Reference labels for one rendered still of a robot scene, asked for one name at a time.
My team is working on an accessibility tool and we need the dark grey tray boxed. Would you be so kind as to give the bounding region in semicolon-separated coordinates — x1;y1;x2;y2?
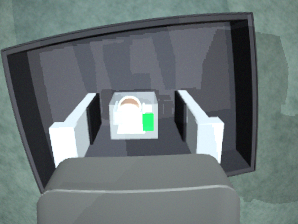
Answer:
0;12;258;194

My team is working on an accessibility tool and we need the grey relay with green button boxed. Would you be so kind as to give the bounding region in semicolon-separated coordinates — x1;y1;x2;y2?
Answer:
109;91;158;139

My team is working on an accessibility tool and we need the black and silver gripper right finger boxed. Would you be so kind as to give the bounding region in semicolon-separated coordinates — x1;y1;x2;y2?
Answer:
174;90;224;163

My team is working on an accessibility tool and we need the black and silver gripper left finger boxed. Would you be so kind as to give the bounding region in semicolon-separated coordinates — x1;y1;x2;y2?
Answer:
49;93;102;167

